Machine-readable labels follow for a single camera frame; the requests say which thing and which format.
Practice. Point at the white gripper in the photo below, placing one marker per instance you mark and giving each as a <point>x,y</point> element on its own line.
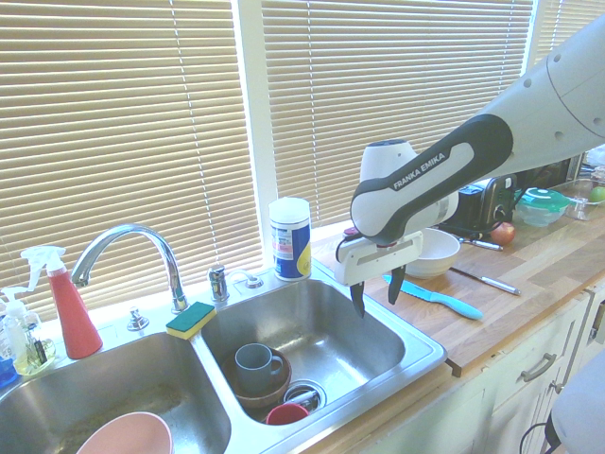
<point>378,260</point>

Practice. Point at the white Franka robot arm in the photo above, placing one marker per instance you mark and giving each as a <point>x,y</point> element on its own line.
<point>425,175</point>

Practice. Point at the stainless steel double sink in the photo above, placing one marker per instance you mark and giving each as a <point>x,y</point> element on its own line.
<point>340,331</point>

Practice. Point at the silver table knife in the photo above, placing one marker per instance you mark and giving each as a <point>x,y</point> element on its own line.
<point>491,282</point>

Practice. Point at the white ceramic bowl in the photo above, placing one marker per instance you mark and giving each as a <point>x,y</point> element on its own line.
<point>437,255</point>

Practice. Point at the white blue wipes canister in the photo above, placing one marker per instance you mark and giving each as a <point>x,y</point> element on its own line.
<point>289,241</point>

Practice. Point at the silver utensil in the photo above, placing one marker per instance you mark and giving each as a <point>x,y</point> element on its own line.
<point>484,244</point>

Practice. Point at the metal drain strainer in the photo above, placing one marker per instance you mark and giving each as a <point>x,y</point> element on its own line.
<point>309,395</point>

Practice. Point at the brown wooden bowl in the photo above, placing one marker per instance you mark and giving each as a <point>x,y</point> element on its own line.
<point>279,385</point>

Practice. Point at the red apple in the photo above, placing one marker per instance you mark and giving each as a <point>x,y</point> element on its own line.
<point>503,233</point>

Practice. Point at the black toaster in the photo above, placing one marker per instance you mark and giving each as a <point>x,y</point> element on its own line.
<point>487,201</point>

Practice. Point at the grey ceramic mug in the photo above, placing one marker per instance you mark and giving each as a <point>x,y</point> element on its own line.
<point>255,369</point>

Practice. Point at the red cup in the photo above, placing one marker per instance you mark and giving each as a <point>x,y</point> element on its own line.
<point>286,415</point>

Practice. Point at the white kitchen cabinet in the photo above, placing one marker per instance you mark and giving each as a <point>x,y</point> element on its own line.
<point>515,402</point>

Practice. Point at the clear container with green lid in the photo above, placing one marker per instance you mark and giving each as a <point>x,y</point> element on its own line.
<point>541,205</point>

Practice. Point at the green and yellow sponge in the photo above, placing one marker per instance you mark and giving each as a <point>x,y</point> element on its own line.
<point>191,320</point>

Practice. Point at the medium beige window blind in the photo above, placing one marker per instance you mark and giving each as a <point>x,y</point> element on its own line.
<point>378,85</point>

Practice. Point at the dark microwave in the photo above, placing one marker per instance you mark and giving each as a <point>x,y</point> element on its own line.
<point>548,172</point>

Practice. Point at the clear glass dish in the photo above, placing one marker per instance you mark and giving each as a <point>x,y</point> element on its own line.
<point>579,203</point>

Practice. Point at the chrome gooseneck faucet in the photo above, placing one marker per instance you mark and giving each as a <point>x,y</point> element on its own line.
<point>160,246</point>

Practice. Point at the green apple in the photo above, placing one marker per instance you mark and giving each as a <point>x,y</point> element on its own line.
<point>599,193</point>

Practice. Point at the pink bowl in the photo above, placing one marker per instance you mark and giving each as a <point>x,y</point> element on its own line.
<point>127,435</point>

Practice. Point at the wide beige window blind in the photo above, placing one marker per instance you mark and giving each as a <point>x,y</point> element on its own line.
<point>123,142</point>

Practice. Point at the red spray bottle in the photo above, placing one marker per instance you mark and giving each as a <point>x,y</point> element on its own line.
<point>73,321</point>

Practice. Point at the narrow beige window blind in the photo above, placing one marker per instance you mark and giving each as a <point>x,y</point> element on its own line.
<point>562,28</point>

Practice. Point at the round yellow liquid bottle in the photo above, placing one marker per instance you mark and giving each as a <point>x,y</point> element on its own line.
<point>35,354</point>

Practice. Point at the clear pump soap bottle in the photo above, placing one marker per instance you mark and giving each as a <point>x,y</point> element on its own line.
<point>12,326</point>

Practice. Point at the blue liquid bottle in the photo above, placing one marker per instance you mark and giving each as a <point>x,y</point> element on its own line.
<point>5,371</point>

